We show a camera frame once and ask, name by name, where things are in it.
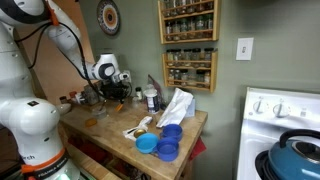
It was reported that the white stove knob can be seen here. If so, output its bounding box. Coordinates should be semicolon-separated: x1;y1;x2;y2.
252;97;268;115
272;101;291;119

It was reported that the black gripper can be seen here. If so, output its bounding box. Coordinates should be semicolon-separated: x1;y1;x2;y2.
99;79;133;106

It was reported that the white electric stove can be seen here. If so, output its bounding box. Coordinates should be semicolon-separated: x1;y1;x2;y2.
236;87;320;180

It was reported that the light blue plastic bowl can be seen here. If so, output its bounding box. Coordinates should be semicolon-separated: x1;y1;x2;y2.
134;132;159;155

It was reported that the black stove burner coil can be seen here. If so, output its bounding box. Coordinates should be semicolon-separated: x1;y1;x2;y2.
254;149;280;180

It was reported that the brown handled utensil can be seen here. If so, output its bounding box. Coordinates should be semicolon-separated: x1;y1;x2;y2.
99;99;108;112

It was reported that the gold metal lid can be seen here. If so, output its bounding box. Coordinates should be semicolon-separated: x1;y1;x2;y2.
133;128;148;139

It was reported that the white light switch plate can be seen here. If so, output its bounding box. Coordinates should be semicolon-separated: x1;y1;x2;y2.
235;37;255;61

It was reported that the crumpled white napkin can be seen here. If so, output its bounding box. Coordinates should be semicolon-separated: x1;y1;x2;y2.
122;115;154;142

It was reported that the white ceramic bowl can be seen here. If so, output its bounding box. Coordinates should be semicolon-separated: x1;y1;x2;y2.
54;103;73;116

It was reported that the tall clear glass jar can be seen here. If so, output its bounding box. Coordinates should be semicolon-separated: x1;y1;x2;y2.
83;83;101;106

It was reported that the small spice jar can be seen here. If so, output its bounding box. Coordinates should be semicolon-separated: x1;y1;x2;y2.
134;86;144;101

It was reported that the wooden spice rack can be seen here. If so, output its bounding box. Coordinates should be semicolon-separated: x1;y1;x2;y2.
157;0;222;45
161;49;219;94

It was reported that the jar with red lid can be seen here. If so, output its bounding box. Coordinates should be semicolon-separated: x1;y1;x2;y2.
68;90;78;103

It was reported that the dark blue plastic bowl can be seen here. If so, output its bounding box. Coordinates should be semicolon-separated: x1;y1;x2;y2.
154;137;180;163
160;123;184;142

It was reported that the clear plastic cup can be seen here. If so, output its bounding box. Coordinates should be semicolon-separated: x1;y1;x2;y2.
91;105;109;120

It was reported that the red cloth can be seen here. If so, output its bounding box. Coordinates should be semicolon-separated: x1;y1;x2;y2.
189;136;208;163

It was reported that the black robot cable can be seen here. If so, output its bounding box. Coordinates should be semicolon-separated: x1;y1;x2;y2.
13;19;108;101

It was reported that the blue jar with white lid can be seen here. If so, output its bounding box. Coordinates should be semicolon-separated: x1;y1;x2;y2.
145;89;161;115

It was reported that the blue kettle with black handle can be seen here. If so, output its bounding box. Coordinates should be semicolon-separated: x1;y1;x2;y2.
268;129;320;180

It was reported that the pale blue box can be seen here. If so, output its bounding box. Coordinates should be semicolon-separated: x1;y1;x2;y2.
185;98;197;118

